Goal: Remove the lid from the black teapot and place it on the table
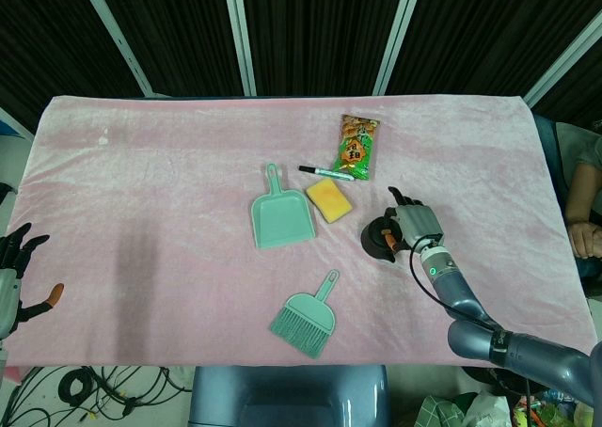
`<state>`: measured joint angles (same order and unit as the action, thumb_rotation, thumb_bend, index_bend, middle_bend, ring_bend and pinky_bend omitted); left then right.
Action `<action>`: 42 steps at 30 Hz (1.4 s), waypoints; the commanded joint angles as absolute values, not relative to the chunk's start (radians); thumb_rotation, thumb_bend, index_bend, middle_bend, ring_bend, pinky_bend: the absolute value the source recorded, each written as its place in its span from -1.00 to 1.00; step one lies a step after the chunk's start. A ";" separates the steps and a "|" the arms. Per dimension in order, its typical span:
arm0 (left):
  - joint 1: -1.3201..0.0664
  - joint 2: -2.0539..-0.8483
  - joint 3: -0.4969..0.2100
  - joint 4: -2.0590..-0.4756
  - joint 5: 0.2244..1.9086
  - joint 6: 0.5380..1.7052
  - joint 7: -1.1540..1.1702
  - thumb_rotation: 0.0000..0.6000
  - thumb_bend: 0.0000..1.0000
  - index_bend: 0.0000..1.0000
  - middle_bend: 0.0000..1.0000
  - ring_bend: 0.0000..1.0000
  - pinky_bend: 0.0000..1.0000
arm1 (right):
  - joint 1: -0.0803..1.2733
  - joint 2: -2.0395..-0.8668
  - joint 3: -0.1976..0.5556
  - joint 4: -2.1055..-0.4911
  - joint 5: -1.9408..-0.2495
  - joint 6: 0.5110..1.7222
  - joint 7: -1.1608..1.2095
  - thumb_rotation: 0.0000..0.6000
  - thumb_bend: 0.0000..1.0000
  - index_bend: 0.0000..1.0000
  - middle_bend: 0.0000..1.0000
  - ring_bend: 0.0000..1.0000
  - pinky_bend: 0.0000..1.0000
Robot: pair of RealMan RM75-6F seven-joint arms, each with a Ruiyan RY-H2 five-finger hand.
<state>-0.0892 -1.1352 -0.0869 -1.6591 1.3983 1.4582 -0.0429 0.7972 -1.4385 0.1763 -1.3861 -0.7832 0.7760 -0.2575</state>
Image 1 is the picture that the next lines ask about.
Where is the colourful clutter pile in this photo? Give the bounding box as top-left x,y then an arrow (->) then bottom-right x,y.
415,388 -> 595,427

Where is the pink velvet tablecloth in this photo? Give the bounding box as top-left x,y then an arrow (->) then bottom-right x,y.
3,95 -> 599,368

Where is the green snack packet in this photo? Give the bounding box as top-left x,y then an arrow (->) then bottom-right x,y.
331,114 -> 380,182

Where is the black and white marker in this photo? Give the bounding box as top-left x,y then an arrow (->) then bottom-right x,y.
298,165 -> 355,182

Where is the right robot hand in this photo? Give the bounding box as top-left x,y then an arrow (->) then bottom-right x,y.
381,185 -> 445,253

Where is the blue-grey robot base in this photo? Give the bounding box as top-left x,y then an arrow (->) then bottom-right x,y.
188,364 -> 391,427

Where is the person in grey shirt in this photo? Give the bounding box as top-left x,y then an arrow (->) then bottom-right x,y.
565,121 -> 602,260

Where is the yellow sponge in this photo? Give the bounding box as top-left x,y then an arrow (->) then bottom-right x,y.
306,178 -> 354,224

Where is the black cable bundle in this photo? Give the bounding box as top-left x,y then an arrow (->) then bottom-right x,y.
0,364 -> 194,427

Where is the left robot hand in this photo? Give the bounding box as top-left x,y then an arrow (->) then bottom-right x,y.
0,222 -> 65,340

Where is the teal plastic dustpan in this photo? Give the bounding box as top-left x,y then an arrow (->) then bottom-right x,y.
250,163 -> 319,250

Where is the teal hand brush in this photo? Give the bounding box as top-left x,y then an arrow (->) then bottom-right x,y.
269,269 -> 341,361

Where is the black round object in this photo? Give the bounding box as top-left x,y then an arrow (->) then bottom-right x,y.
360,213 -> 406,263

